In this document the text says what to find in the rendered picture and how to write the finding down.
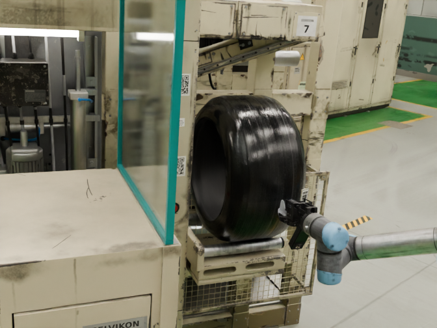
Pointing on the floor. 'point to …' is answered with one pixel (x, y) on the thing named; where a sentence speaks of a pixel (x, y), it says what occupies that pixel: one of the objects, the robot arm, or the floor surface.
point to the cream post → (186, 138)
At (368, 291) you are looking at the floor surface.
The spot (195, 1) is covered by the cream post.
